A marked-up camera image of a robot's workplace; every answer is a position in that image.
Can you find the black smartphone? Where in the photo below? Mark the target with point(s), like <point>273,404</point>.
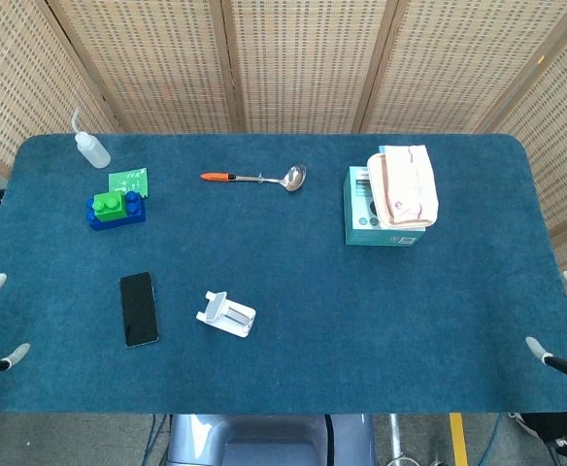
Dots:
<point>139,309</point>

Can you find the blue building block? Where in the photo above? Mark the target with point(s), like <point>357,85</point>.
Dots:
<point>135,209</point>

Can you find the teal cardboard box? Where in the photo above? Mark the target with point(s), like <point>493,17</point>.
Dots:
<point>361,218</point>

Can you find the clear plastic squeeze bottle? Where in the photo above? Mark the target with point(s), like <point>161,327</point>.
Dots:
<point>94,151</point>

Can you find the green printed card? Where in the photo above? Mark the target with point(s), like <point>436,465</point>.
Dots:
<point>130,180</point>

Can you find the metal table leg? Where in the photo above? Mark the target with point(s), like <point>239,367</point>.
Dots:
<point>396,437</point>

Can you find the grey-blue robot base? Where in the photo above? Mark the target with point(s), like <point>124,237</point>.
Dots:
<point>269,439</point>

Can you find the white phone stand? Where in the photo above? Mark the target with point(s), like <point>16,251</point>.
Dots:
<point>227,315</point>

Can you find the bamboo folding screen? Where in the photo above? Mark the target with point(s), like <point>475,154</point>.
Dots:
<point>303,63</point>

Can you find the folded white pink towel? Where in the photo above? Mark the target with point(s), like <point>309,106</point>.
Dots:
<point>378,184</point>

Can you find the blue table mat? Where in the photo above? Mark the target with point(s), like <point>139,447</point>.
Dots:
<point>312,315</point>

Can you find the pink and white packet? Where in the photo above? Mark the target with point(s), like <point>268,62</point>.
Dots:
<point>410,182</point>

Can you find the green plastic toy brick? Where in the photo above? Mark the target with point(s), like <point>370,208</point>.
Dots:
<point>109,204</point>

